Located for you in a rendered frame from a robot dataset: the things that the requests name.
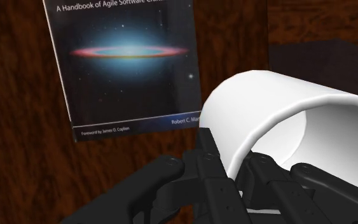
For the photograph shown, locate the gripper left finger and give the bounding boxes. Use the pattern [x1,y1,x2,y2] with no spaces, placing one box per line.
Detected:
[60,127,248,224]

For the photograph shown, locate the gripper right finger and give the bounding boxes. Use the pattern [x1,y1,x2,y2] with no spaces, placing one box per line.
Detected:
[236,151,358,224]

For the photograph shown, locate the white cup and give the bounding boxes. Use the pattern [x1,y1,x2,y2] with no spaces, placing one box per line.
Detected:
[198,69,358,216]

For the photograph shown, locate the dark book with galaxy cover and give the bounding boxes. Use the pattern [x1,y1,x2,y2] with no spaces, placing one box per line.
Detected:
[42,0,203,143]

